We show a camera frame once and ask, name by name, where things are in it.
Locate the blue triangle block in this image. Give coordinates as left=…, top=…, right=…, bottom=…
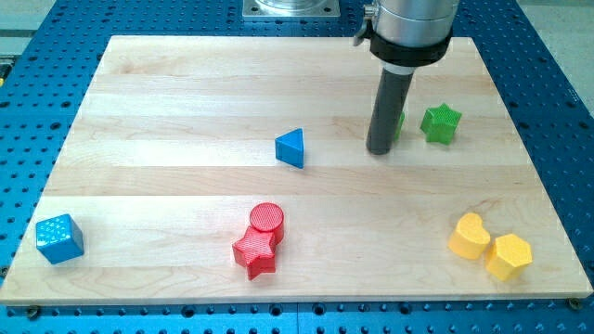
left=275, top=128, right=304, bottom=169

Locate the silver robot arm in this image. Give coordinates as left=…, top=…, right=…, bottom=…
left=353, top=0, right=458, bottom=75

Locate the red cylinder block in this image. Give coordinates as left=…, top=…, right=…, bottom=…
left=249, top=202, right=284, bottom=244

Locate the red star block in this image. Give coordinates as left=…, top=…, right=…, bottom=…
left=232, top=226, right=277, bottom=280

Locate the light wooden board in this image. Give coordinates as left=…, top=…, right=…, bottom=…
left=1, top=36, right=592, bottom=305

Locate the green block behind rod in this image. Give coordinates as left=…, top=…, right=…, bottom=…
left=394, top=112, right=406, bottom=142

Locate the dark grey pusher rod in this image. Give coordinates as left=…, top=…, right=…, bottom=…
left=366, top=70, right=413, bottom=155

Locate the green star block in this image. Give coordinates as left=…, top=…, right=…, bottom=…
left=420, top=103, right=462, bottom=145

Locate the yellow heart block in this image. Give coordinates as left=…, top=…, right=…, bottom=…
left=447, top=212, right=491, bottom=260

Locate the yellow hexagon block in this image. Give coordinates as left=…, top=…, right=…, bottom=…
left=484, top=234, right=533, bottom=281

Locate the blue cube block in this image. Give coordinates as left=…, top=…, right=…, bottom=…
left=35, top=214, right=84, bottom=264

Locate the blue perforated metal plate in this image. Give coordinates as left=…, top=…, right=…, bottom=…
left=1, top=1, right=593, bottom=333

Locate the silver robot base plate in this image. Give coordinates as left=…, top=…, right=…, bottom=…
left=242, top=0, right=341, bottom=19

